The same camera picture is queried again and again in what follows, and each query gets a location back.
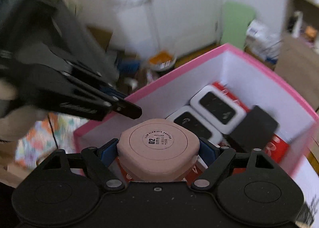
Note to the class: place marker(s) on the wooden bookshelf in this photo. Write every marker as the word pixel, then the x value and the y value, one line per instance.
pixel 299 68

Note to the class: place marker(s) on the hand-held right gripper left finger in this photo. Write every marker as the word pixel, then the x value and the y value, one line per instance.
pixel 108 153

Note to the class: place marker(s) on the black battery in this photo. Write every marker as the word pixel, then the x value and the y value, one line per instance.
pixel 254 128

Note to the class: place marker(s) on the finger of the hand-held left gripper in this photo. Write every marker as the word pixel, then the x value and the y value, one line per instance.
pixel 113 91
pixel 129 110

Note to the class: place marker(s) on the pink cardboard box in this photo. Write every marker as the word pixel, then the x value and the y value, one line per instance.
pixel 174 76

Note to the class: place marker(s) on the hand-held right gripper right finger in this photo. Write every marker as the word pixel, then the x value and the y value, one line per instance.
pixel 208 150

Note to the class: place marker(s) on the white striped cloth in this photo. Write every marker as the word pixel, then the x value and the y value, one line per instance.
pixel 309 180

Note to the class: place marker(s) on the pink compact case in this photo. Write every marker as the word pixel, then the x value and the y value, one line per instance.
pixel 157 148

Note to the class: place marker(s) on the white and black pocket router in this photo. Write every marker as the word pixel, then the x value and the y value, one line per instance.
pixel 216 108
pixel 192 125

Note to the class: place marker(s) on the light green panel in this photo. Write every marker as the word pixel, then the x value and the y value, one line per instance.
pixel 236 26

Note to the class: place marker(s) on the colourful printed blanket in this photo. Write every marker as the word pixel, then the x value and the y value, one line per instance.
pixel 37 140

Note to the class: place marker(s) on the red patterned flat box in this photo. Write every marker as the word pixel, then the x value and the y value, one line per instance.
pixel 276 147

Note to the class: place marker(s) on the container with orange contents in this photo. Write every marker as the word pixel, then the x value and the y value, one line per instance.
pixel 162 59

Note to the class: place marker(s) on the pack of paper rolls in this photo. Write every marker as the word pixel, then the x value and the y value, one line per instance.
pixel 261 38

